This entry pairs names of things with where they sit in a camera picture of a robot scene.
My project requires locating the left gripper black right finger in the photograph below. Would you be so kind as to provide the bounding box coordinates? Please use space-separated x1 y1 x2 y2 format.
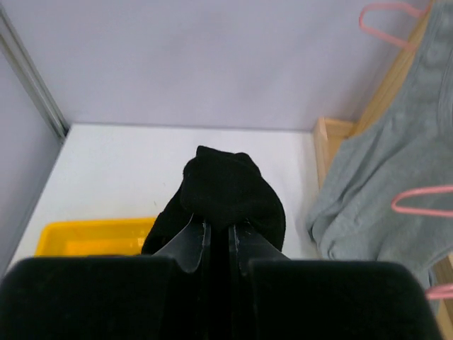
229 224 442 339

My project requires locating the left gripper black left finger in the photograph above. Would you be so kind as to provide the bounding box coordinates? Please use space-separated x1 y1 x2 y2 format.
1 218 211 339

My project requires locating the grey tank top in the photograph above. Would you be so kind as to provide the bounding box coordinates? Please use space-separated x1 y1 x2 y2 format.
306 0 453 288

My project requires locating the wooden hanger rack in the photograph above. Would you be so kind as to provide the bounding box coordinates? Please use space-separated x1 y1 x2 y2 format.
313 0 453 316

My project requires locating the yellow plastic tray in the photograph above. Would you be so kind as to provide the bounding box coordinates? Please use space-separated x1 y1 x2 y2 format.
35 217 156 257

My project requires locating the left aluminium frame post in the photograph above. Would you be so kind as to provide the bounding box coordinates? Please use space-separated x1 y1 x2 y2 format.
1 4 70 140

